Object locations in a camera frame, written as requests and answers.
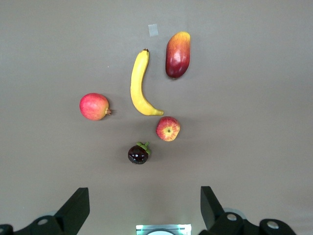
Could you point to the red apple on table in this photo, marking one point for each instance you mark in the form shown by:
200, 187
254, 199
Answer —
94, 106

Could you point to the small red yellow apple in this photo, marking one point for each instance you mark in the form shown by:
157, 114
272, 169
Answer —
168, 129

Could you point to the yellow banana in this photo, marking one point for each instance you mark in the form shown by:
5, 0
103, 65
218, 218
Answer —
138, 95

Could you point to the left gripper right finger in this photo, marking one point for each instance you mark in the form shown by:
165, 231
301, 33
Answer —
215, 220

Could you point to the dark purple mangosteen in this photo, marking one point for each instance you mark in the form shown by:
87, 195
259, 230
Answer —
138, 155

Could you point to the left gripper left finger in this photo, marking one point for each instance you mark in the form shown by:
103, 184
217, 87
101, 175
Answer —
73, 215

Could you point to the small clear tape piece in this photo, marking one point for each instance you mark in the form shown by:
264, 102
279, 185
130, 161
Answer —
153, 30

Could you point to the red yellow mango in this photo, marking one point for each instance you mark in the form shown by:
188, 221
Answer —
178, 56

